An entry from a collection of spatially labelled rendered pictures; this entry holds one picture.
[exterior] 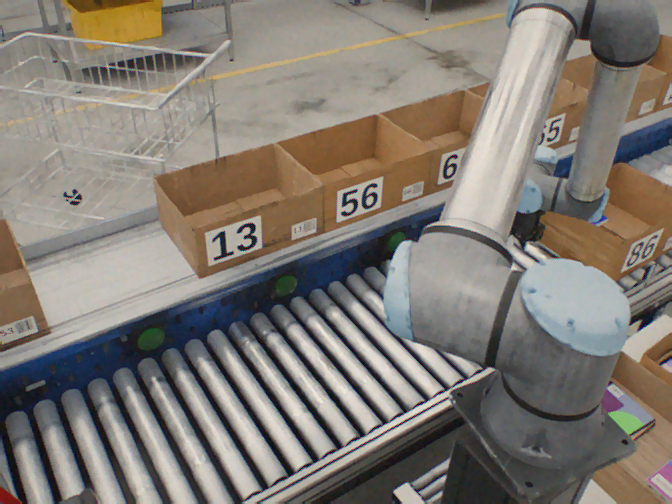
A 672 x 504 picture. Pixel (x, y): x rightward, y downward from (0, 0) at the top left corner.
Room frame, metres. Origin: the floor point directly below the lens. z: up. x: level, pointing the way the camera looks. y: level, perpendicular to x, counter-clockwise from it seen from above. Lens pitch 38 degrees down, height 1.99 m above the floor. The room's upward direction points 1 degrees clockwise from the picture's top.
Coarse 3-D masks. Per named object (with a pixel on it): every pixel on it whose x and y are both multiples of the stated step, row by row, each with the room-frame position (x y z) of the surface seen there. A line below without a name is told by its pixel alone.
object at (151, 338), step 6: (150, 330) 1.11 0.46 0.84; (156, 330) 1.12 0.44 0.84; (144, 336) 1.10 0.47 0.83; (150, 336) 1.11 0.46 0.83; (156, 336) 1.12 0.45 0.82; (162, 336) 1.13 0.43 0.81; (138, 342) 1.09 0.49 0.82; (144, 342) 1.10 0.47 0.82; (150, 342) 1.11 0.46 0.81; (156, 342) 1.11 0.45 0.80; (162, 342) 1.12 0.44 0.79; (144, 348) 1.10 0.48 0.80; (150, 348) 1.10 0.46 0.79
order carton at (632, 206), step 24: (624, 168) 1.87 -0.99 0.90; (624, 192) 1.85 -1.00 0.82; (648, 192) 1.79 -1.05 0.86; (552, 216) 1.63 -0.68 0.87; (624, 216) 1.80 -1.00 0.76; (648, 216) 1.76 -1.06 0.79; (552, 240) 1.61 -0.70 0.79; (576, 240) 1.54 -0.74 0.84; (600, 240) 1.49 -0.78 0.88; (624, 240) 1.44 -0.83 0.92; (600, 264) 1.47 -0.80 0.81
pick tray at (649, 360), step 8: (656, 344) 1.10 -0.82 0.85; (664, 344) 1.14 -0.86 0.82; (648, 352) 1.08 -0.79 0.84; (656, 352) 1.12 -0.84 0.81; (664, 352) 1.15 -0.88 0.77; (640, 360) 1.07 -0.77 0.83; (648, 360) 1.06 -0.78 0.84; (656, 360) 1.13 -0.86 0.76; (648, 368) 1.05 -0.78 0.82; (656, 368) 1.04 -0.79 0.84; (664, 368) 1.02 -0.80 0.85; (664, 376) 1.02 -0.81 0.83
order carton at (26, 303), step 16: (0, 224) 1.29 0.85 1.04; (0, 240) 1.28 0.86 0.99; (0, 256) 1.27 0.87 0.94; (16, 256) 1.29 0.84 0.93; (0, 272) 1.26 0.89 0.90; (16, 272) 1.27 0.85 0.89; (0, 288) 1.21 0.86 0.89; (16, 288) 1.04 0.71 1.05; (32, 288) 1.05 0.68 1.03; (0, 304) 1.01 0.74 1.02; (16, 304) 1.03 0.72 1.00; (32, 304) 1.05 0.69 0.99; (0, 320) 1.01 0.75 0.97; (16, 320) 1.02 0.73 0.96; (32, 336) 1.03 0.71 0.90; (0, 352) 0.99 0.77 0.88
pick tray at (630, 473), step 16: (624, 352) 1.07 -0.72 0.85; (624, 368) 1.06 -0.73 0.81; (640, 368) 1.03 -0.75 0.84; (624, 384) 1.04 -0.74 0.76; (640, 384) 1.02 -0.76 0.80; (656, 384) 0.99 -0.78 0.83; (640, 400) 1.00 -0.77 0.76; (656, 400) 0.98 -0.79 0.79; (656, 416) 0.95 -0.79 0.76; (656, 432) 0.91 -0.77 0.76; (640, 448) 0.86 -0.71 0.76; (656, 448) 0.86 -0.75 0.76; (624, 464) 0.82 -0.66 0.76; (640, 464) 0.82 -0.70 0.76; (656, 464) 0.82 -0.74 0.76; (592, 480) 0.78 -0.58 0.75; (608, 480) 0.76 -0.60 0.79; (624, 480) 0.73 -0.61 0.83; (640, 480) 0.78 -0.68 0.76; (624, 496) 0.72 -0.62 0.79; (640, 496) 0.70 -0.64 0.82; (656, 496) 0.74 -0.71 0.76
